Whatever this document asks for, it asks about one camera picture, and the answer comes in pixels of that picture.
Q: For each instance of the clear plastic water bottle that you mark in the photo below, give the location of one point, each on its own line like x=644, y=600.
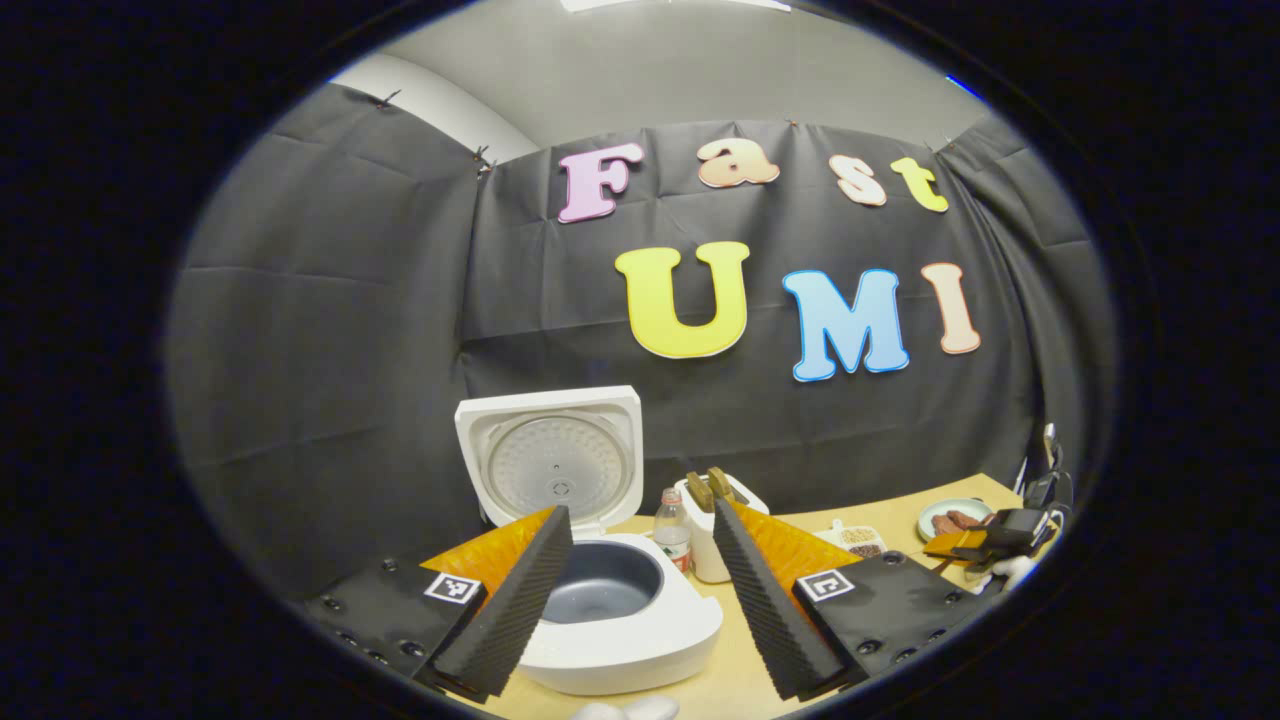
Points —
x=672, y=535

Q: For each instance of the pale green plate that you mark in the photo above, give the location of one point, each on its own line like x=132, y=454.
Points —
x=930, y=512

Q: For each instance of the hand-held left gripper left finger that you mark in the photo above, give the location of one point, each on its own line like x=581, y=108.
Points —
x=385, y=610

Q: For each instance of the white rice cooker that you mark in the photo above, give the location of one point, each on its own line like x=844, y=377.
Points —
x=620, y=640

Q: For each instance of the small ceiling light panel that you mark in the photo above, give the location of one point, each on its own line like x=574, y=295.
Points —
x=962, y=85

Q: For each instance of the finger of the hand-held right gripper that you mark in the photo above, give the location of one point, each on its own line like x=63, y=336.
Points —
x=985, y=560
x=950, y=545

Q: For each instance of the white divided grain tray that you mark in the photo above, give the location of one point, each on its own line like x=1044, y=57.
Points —
x=862, y=540

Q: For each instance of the white toaster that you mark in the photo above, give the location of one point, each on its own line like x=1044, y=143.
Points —
x=705, y=545

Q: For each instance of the red meat piece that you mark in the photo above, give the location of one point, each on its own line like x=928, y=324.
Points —
x=970, y=517
x=945, y=523

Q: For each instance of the large ceiling light panel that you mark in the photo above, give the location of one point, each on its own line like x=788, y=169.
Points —
x=680, y=4

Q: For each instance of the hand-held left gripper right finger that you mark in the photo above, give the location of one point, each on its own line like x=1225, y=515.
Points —
x=890, y=610

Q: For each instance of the brown bread slice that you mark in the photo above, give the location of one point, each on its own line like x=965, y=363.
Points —
x=699, y=492
x=721, y=483

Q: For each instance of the black backdrop cloth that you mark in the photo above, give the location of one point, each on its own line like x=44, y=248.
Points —
x=350, y=350

